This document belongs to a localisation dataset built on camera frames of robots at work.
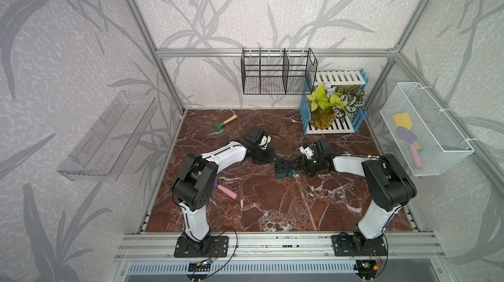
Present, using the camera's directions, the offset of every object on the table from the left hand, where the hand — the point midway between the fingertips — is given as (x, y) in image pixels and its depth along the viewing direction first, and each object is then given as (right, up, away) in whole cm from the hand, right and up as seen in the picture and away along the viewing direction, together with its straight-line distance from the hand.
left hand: (276, 159), depth 90 cm
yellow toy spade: (+57, +19, -4) cm, 60 cm away
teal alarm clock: (+3, -5, 0) cm, 6 cm away
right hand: (+8, -4, +2) cm, 9 cm away
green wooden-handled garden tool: (-32, +15, +22) cm, 42 cm away
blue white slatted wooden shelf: (+44, +17, +21) cm, 52 cm away
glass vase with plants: (+25, +27, +1) cm, 37 cm away
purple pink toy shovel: (+57, +11, -7) cm, 58 cm away
